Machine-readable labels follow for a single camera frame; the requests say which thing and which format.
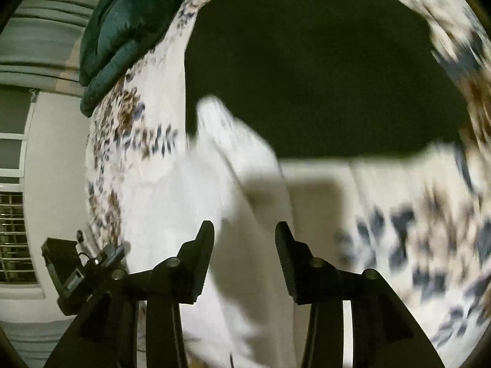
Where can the bed with floral sheet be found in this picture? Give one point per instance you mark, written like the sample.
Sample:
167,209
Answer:
422,237

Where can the white knit sweater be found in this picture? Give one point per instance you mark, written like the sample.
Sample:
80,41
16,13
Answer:
238,168

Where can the dark green folded blanket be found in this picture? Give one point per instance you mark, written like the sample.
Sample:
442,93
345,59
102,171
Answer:
122,27

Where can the white framed window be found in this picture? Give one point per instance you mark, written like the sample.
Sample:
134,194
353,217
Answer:
11,237

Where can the pale green curtain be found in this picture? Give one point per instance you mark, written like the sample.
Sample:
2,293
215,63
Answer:
42,38

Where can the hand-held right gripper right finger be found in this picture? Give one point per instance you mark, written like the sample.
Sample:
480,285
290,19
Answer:
289,264

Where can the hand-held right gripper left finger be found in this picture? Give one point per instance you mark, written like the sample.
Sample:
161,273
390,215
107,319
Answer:
199,264

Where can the black folded garment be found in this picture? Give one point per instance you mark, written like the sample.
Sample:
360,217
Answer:
326,65

